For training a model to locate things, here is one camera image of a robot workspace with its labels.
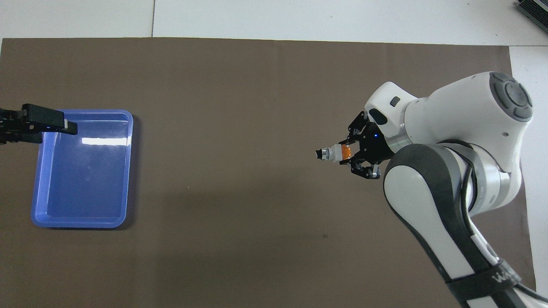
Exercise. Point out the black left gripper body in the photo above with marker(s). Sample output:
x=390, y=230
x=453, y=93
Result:
x=13, y=128

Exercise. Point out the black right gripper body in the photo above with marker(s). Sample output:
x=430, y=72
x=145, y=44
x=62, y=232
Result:
x=376, y=145

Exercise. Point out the orange-backed push-button switch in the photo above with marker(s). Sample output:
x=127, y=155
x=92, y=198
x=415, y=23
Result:
x=332, y=153

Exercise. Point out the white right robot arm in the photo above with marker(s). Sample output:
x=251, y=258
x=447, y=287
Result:
x=462, y=111

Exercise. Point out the blue plastic tray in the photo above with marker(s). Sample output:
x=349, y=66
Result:
x=85, y=184

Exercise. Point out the brown paper mat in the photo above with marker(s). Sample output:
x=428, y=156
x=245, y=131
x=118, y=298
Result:
x=239, y=214

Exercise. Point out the grey ribbed device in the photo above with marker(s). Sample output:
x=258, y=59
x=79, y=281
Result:
x=537, y=10

